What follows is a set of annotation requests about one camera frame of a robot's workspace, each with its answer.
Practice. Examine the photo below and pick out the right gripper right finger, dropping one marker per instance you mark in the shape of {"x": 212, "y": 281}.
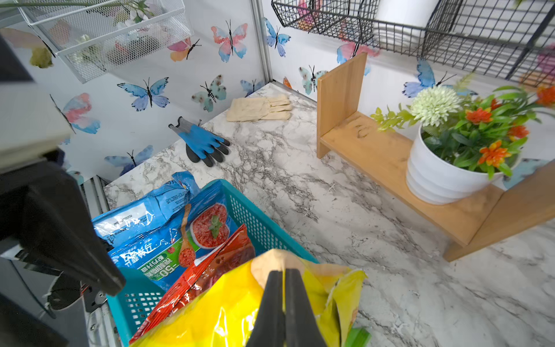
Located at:
{"x": 301, "y": 326}

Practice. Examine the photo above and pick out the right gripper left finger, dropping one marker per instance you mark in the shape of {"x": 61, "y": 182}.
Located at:
{"x": 270, "y": 327}

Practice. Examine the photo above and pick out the teal plastic basket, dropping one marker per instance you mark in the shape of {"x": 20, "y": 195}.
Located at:
{"x": 139, "y": 297}

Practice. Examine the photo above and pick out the white pot orange flowers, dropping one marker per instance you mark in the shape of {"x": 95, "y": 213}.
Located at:
{"x": 465, "y": 142}

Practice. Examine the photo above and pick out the black wire wall basket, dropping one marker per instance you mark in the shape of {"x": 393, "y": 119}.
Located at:
{"x": 512, "y": 40}

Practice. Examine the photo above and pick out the white pot beige flowers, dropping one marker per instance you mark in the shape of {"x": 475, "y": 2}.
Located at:
{"x": 400, "y": 23}

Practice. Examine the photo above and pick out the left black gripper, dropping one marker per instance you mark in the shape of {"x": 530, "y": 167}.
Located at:
{"x": 44, "y": 220}

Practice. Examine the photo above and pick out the wooden shelf stand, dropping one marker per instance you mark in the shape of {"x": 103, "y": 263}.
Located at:
{"x": 466, "y": 205}

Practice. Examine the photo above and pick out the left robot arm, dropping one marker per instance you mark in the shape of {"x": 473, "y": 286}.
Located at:
{"x": 56, "y": 275}

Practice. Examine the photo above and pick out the dark blue chips bag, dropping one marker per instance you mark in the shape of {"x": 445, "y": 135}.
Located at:
{"x": 123, "y": 224}

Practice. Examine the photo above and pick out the green Lay's chips bag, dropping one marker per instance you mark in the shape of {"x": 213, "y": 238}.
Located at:
{"x": 358, "y": 337}

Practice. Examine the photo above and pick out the pink artificial flower stem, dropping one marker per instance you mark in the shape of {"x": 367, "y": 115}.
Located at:
{"x": 82, "y": 14}

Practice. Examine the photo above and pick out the red Lay's chips bag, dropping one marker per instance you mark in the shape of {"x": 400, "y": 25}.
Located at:
{"x": 199, "y": 278}

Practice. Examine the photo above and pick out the light blue lime chips bag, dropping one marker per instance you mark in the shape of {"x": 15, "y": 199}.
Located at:
{"x": 195, "y": 231}

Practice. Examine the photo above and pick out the yellow Lay's chips bag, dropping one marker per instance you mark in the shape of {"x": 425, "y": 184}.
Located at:
{"x": 225, "y": 315}

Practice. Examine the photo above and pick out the white mesh wall basket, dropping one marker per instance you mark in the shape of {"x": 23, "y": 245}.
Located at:
{"x": 92, "y": 52}

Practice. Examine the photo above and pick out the blue black work glove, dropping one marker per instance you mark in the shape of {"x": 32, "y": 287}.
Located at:
{"x": 201, "y": 145}

